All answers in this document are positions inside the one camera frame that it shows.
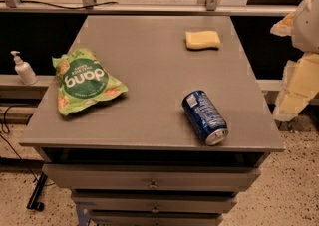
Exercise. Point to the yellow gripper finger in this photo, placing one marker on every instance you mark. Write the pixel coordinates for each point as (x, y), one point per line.
(283, 27)
(300, 84)

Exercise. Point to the yellow sponge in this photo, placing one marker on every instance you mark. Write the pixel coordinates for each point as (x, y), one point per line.
(202, 40)

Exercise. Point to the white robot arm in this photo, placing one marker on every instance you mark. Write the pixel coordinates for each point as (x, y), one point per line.
(305, 29)

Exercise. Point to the green rice chip bag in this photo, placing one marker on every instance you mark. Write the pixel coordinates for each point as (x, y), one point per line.
(84, 82)

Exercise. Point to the blue soda can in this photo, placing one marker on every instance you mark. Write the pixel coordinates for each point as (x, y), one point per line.
(206, 120)

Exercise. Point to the grey drawer cabinet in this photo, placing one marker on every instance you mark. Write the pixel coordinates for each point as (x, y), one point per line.
(137, 160)

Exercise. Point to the white pump bottle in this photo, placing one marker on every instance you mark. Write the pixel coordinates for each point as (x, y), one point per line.
(23, 69)

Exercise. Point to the black floor stand foot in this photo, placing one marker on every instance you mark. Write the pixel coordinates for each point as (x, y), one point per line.
(34, 203)

